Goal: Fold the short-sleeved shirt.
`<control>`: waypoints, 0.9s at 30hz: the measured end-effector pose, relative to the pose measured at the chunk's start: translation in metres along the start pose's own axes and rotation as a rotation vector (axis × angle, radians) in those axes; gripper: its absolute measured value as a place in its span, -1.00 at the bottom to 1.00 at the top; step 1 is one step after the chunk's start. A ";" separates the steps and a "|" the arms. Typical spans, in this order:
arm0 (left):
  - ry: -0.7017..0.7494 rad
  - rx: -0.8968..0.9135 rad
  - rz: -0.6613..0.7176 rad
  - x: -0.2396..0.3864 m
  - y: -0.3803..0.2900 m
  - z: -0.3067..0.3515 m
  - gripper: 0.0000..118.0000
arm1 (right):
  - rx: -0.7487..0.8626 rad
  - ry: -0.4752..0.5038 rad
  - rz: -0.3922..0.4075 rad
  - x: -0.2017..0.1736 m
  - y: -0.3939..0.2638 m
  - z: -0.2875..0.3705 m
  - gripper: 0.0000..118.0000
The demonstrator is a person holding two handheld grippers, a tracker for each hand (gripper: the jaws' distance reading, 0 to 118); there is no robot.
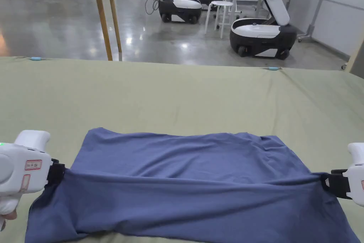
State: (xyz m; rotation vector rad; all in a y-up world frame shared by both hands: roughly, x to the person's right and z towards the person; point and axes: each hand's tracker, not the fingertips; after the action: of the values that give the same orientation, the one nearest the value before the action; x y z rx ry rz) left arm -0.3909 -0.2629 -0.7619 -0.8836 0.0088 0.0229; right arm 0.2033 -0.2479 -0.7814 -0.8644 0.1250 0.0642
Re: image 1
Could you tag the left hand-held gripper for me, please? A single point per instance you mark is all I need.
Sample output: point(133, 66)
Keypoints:
point(22, 166)

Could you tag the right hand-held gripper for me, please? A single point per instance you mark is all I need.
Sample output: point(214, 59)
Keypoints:
point(357, 180)

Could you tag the dark blue shirt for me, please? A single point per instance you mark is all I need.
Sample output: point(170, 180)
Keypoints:
point(184, 186)

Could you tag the person's left hand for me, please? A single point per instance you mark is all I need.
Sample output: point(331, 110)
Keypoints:
point(10, 215)

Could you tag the small light blue sheet clip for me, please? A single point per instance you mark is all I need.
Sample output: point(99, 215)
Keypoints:
point(274, 68)
point(36, 58)

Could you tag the bed with pale green sheet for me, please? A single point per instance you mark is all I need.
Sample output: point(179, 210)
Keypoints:
point(170, 97)

